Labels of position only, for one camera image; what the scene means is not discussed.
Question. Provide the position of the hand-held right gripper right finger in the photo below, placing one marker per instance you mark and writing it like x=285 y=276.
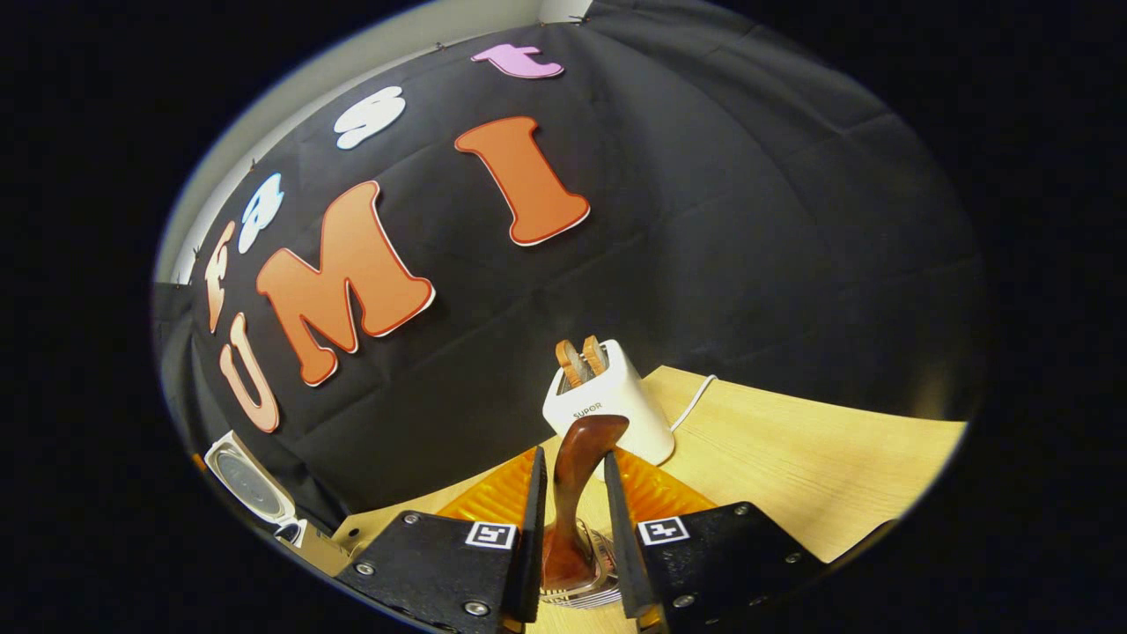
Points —
x=621 y=546

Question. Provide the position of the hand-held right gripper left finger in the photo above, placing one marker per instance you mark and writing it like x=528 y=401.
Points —
x=534 y=546

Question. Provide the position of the brown wooden spoon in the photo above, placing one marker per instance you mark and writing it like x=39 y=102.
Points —
x=577 y=475

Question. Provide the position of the white rice cooker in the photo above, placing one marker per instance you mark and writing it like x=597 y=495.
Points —
x=251 y=484

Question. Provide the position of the white toaster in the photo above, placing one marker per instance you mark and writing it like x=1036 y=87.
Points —
x=621 y=405

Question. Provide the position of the toasted bread slice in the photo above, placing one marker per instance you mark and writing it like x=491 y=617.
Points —
x=596 y=355
x=570 y=363

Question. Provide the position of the black backdrop cloth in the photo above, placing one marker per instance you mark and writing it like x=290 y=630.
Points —
x=748 y=220

